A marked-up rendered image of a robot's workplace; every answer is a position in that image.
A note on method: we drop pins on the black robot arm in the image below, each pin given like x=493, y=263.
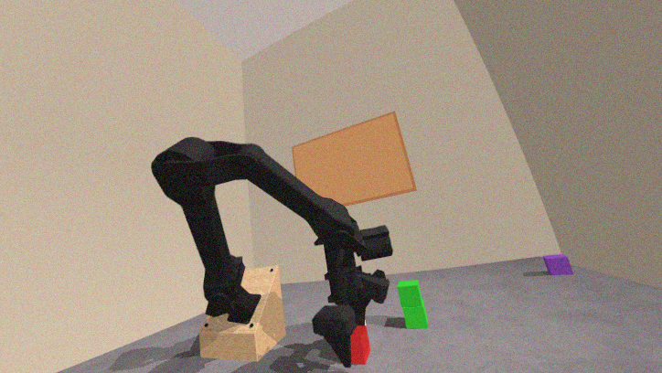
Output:
x=188, y=171

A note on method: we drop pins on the purple block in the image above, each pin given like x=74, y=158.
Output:
x=557, y=264

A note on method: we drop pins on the green block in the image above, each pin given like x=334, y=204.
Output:
x=415, y=317
x=409, y=294

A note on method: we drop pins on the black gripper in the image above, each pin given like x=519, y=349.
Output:
x=336, y=323

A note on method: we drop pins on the red block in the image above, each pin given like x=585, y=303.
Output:
x=359, y=345

